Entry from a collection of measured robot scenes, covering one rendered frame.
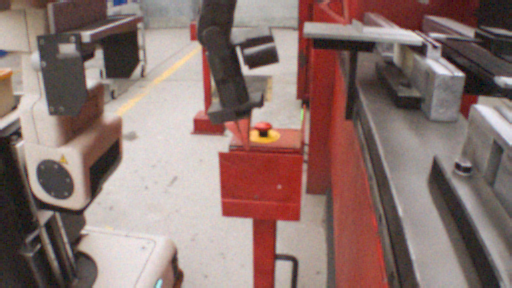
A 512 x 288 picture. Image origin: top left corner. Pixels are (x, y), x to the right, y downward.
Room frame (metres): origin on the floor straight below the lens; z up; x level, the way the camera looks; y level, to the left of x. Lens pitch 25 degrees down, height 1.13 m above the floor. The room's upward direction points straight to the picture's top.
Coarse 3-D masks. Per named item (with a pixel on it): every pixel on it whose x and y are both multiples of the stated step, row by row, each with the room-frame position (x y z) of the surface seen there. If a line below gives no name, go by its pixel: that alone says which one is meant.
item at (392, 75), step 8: (376, 64) 0.99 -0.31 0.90; (376, 72) 0.98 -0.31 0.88; (384, 72) 0.88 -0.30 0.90; (392, 72) 0.88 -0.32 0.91; (400, 72) 0.89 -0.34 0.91; (384, 80) 0.86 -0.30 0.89; (392, 80) 0.81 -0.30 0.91; (400, 80) 0.82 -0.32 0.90; (392, 88) 0.76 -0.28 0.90; (392, 96) 0.75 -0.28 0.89; (400, 96) 0.71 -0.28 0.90; (408, 96) 0.71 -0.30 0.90; (416, 96) 0.71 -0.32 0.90; (400, 104) 0.71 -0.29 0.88; (408, 104) 0.71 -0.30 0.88; (416, 104) 0.71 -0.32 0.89
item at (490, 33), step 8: (480, 32) 0.89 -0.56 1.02; (488, 32) 0.86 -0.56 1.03; (496, 32) 0.83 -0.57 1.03; (504, 32) 0.85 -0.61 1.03; (456, 40) 0.86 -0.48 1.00; (464, 40) 0.86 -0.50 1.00; (472, 40) 0.86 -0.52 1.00; (480, 40) 0.87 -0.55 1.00; (488, 40) 0.83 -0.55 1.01; (496, 40) 0.81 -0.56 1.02; (504, 40) 0.81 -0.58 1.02; (488, 48) 0.83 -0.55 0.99; (496, 48) 0.81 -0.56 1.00; (504, 48) 0.81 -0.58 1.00
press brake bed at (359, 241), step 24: (336, 72) 1.56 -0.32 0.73; (336, 96) 1.50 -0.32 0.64; (336, 120) 1.40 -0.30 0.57; (360, 120) 0.79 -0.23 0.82; (336, 144) 1.30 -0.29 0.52; (360, 144) 0.73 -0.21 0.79; (336, 168) 1.21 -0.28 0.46; (360, 168) 0.68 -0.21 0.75; (336, 192) 1.12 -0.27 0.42; (360, 192) 0.64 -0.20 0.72; (336, 216) 1.01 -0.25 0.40; (360, 216) 0.60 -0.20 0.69; (384, 216) 0.43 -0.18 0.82; (336, 240) 0.94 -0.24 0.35; (360, 240) 0.56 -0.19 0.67; (384, 240) 0.40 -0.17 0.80; (336, 264) 0.85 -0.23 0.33; (360, 264) 0.52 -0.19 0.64; (384, 264) 0.38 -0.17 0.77
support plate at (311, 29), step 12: (312, 24) 0.98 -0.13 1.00; (324, 24) 0.98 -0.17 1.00; (336, 24) 0.99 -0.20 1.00; (312, 36) 0.83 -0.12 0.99; (324, 36) 0.83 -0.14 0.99; (336, 36) 0.83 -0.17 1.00; (348, 36) 0.82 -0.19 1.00; (360, 36) 0.82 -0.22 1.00; (372, 36) 0.82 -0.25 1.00; (384, 36) 0.83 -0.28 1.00; (396, 36) 0.84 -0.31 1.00; (408, 36) 0.85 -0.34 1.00
